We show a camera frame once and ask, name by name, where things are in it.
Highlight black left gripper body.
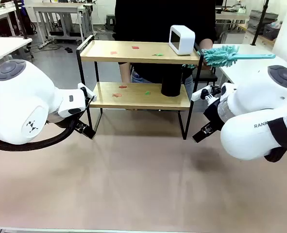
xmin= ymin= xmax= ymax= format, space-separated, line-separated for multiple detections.
xmin=46 ymin=113 xmax=84 ymax=129

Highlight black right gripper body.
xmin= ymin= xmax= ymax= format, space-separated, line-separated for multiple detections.
xmin=203 ymin=97 xmax=226 ymax=132

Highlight teal microfibre duster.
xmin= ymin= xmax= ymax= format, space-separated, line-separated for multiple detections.
xmin=182 ymin=45 xmax=276 ymax=69

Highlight white cube device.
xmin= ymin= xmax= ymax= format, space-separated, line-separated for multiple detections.
xmin=169 ymin=25 xmax=196 ymax=56

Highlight person's right forearm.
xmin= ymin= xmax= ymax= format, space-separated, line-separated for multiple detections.
xmin=118 ymin=62 xmax=132 ymax=83

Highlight person's left forearm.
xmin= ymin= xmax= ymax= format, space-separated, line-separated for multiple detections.
xmin=198 ymin=38 xmax=213 ymax=50

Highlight person's left hand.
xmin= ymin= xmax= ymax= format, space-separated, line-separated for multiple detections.
xmin=198 ymin=48 xmax=216 ymax=71

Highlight black chair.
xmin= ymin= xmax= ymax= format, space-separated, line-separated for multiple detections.
xmin=193 ymin=67 xmax=219 ymax=85

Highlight black cylinder container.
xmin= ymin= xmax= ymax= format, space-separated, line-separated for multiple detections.
xmin=160 ymin=64 xmax=183 ymax=97

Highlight white large table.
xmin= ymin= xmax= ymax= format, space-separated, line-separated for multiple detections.
xmin=212 ymin=43 xmax=287 ymax=84

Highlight white side table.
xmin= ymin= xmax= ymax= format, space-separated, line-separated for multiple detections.
xmin=0 ymin=37 xmax=34 ymax=67

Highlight cluttered background desk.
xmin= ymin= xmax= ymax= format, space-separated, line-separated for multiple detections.
xmin=215 ymin=6 xmax=251 ymax=33

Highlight black stand pole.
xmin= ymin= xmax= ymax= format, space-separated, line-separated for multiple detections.
xmin=15 ymin=0 xmax=29 ymax=40
xmin=251 ymin=0 xmax=270 ymax=46

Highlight stacked grey crates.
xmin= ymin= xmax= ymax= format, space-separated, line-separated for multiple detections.
xmin=249 ymin=9 xmax=279 ymax=36

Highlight grey-legged background desk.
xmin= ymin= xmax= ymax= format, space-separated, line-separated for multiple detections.
xmin=30 ymin=2 xmax=95 ymax=45

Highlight black plastic stool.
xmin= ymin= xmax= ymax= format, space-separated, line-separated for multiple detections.
xmin=106 ymin=14 xmax=117 ymax=31

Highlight person in black shirt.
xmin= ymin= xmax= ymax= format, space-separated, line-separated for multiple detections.
xmin=114 ymin=0 xmax=217 ymax=98

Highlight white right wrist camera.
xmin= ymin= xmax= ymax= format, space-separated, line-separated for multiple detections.
xmin=191 ymin=85 xmax=212 ymax=101

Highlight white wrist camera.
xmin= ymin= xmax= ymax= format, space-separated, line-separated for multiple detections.
xmin=78 ymin=82 xmax=97 ymax=103
xmin=191 ymin=85 xmax=212 ymax=101

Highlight black braided cable hose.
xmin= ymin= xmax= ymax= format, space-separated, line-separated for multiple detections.
xmin=0 ymin=113 xmax=86 ymax=151

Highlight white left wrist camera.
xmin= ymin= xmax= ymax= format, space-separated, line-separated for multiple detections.
xmin=78 ymin=82 xmax=97 ymax=103

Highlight black strap on arm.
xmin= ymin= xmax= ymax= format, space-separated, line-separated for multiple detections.
xmin=264 ymin=117 xmax=287 ymax=163

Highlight wooden two-tier shelf black frame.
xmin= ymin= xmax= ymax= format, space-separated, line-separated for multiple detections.
xmin=76 ymin=35 xmax=204 ymax=141

